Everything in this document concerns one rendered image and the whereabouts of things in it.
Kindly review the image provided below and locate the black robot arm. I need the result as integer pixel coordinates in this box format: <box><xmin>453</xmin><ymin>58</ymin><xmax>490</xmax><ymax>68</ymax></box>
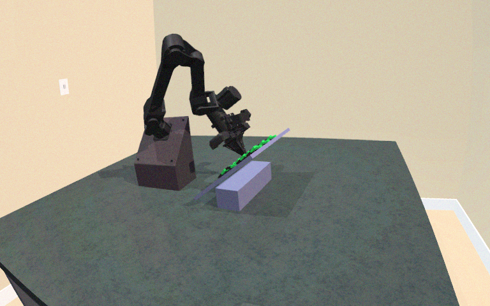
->
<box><xmin>143</xmin><ymin>34</ymin><xmax>251</xmax><ymax>140</ymax></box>

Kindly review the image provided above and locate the blue switch panel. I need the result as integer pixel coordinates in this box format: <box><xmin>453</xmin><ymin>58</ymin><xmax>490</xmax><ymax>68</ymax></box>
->
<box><xmin>194</xmin><ymin>128</ymin><xmax>291</xmax><ymax>212</ymax></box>

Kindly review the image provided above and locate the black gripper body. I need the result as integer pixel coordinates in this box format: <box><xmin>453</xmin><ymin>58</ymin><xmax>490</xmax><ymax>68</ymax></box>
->
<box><xmin>210</xmin><ymin>113</ymin><xmax>250</xmax><ymax>150</ymax></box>

